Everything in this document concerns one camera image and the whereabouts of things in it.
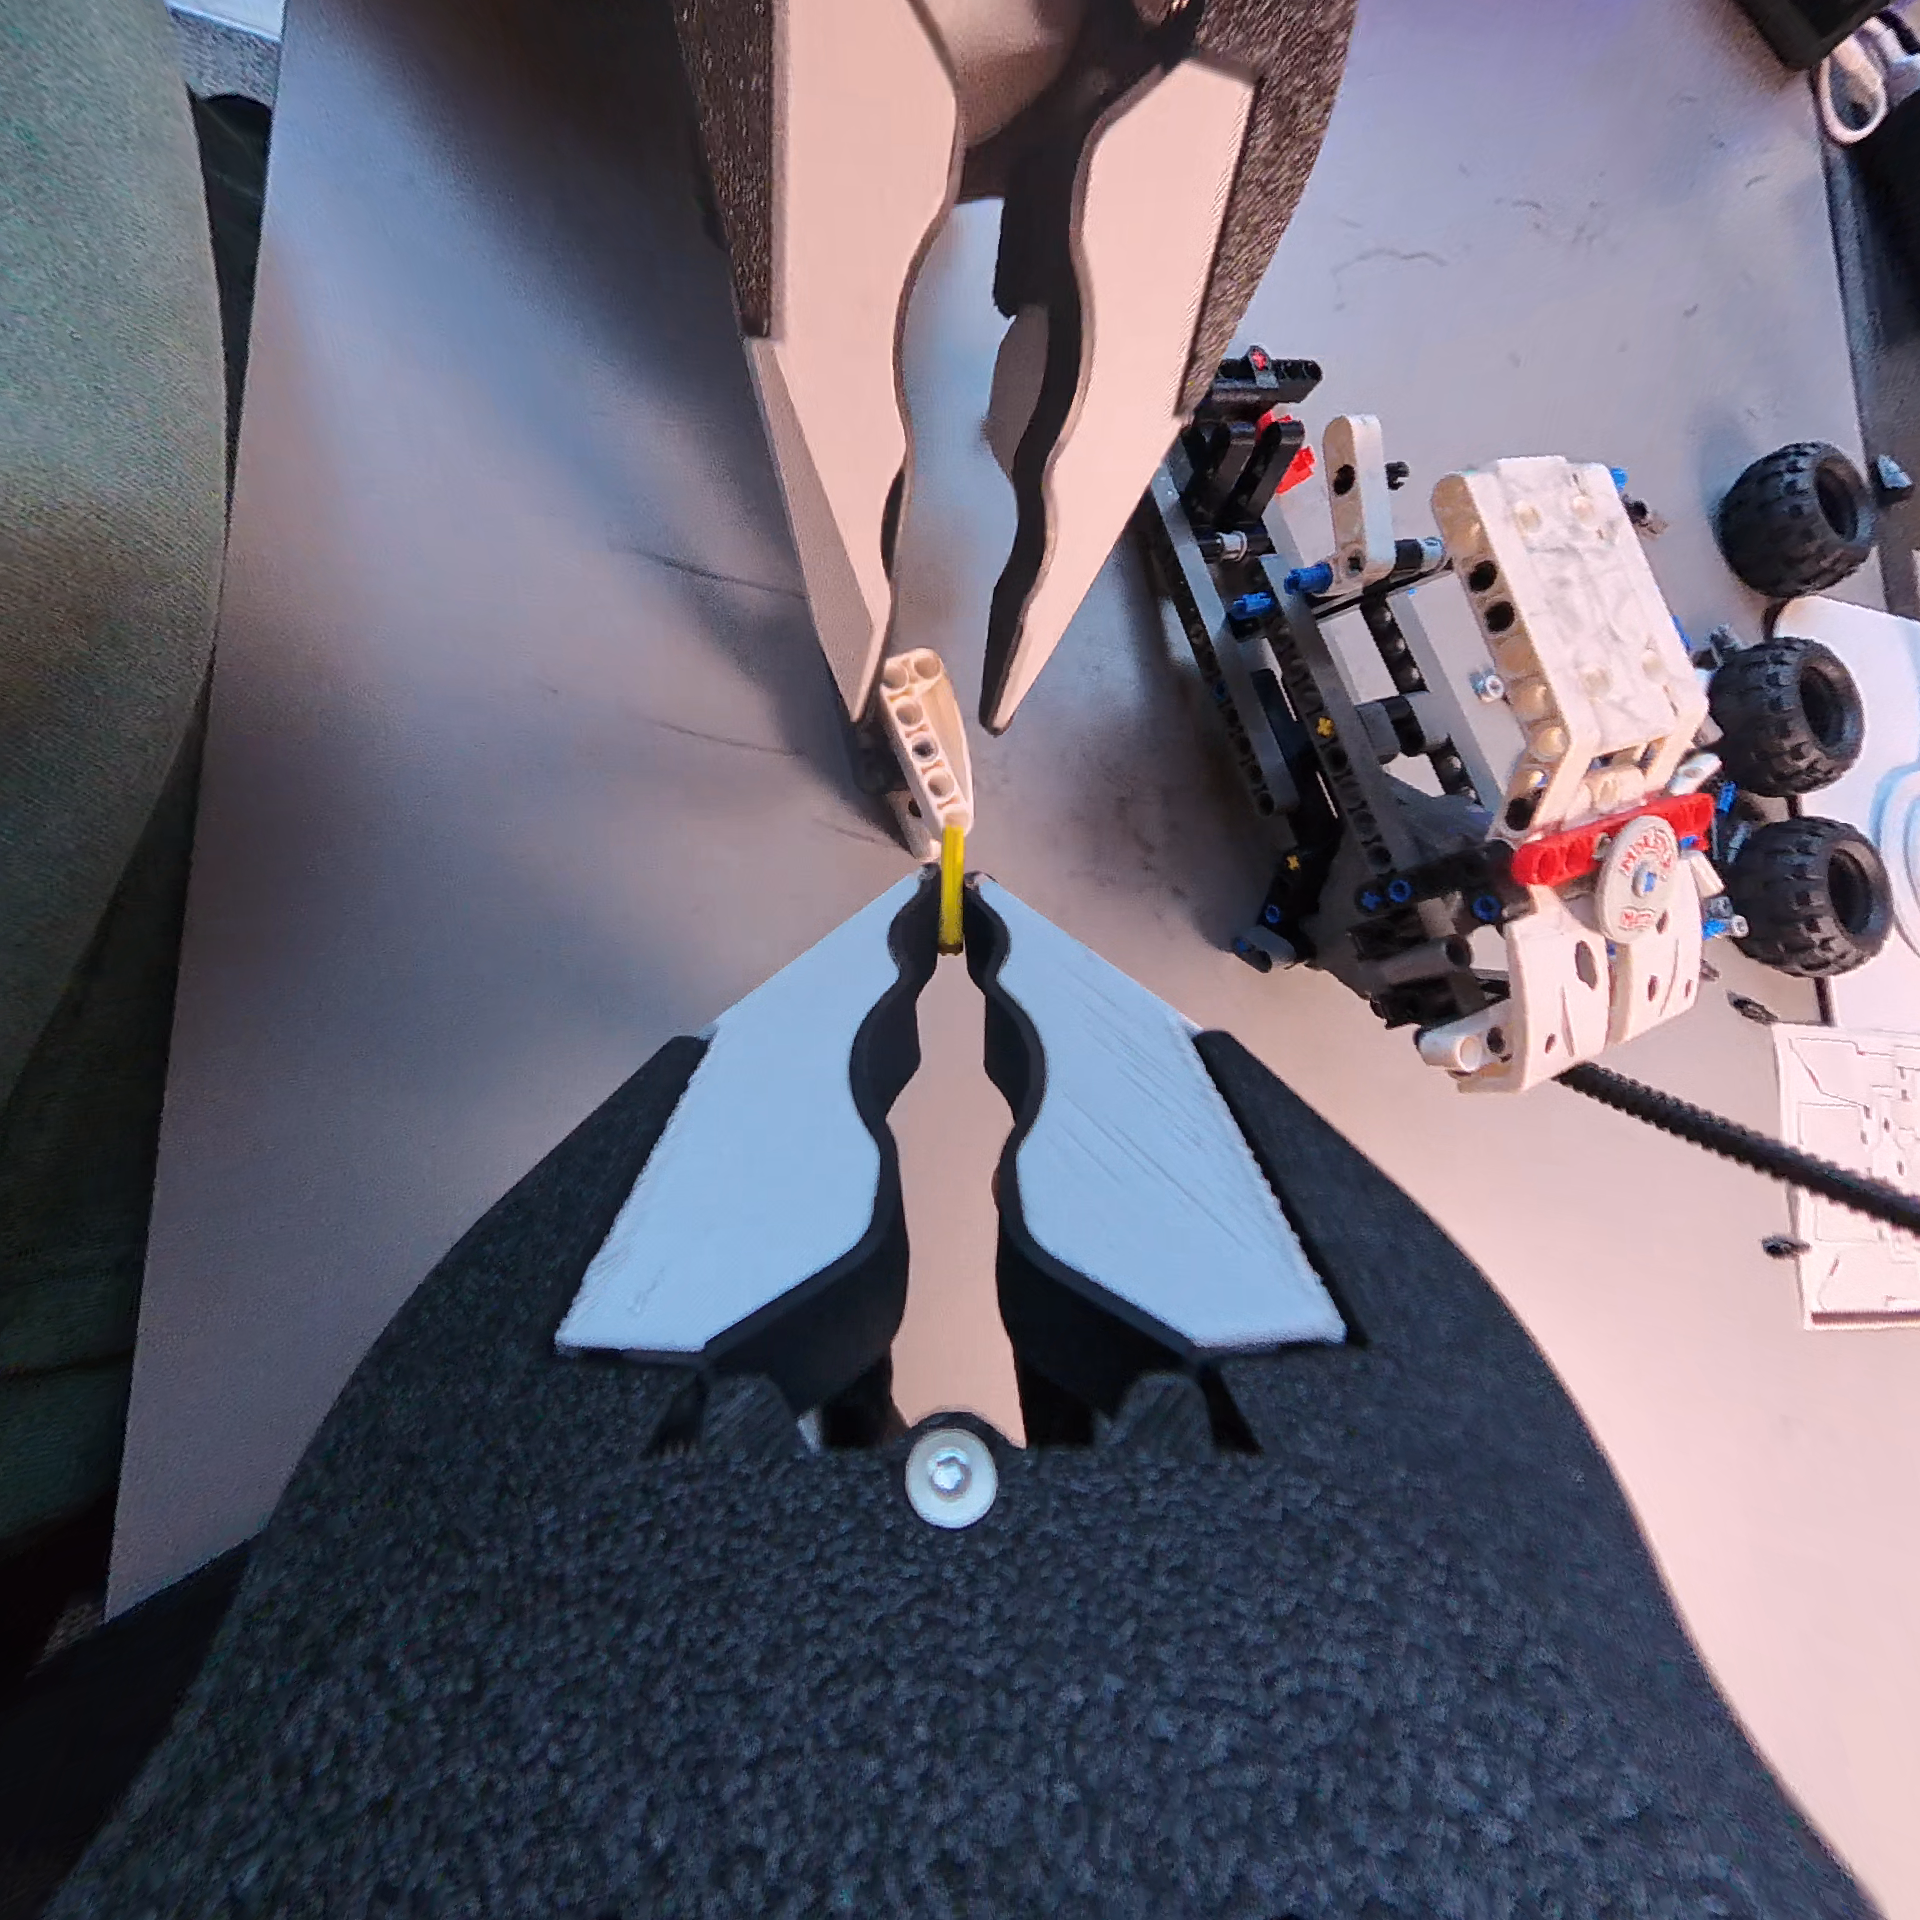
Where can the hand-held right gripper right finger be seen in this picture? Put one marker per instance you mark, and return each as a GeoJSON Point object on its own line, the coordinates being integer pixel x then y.
{"type": "Point", "coordinates": [1154, 1170]}

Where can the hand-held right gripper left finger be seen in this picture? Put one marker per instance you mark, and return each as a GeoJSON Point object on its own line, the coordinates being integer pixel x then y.
{"type": "Point", "coordinates": [751, 1155]}

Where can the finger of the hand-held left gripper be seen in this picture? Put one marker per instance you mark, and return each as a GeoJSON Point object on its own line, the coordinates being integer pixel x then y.
{"type": "Point", "coordinates": [1142, 299]}
{"type": "Point", "coordinates": [840, 299]}

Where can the yellow toy axle rod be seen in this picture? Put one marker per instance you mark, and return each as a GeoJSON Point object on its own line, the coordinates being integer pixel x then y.
{"type": "Point", "coordinates": [951, 902]}

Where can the white toy building beam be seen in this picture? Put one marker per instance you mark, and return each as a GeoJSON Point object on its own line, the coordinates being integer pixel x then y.
{"type": "Point", "coordinates": [930, 750]}

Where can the grey desk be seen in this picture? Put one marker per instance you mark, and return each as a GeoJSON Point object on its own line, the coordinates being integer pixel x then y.
{"type": "Point", "coordinates": [523, 450]}

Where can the black charger with green display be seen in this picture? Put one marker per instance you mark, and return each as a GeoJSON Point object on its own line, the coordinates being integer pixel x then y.
{"type": "Point", "coordinates": [1815, 24]}

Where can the white and black toy truck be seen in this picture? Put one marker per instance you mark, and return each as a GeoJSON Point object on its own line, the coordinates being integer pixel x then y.
{"type": "Point", "coordinates": [1560, 630]}

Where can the pile of small toy parts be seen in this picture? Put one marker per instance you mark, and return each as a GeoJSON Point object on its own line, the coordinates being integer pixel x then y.
{"type": "Point", "coordinates": [1723, 902]}

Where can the black toy tyre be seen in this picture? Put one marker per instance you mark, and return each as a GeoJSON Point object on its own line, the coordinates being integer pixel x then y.
{"type": "Point", "coordinates": [1792, 522]}
{"type": "Point", "coordinates": [1808, 897]}
{"type": "Point", "coordinates": [1785, 715]}

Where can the printed instruction sheet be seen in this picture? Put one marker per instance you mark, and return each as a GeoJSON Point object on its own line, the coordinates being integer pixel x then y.
{"type": "Point", "coordinates": [1861, 1185]}

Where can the small black toy piece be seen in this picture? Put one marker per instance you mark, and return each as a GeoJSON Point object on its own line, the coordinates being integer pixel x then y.
{"type": "Point", "coordinates": [1890, 480]}

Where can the person's green hoodie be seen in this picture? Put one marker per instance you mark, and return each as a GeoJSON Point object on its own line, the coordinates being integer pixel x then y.
{"type": "Point", "coordinates": [90, 525]}

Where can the white stand base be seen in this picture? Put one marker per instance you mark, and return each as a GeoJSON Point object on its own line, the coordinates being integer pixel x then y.
{"type": "Point", "coordinates": [1875, 705]}

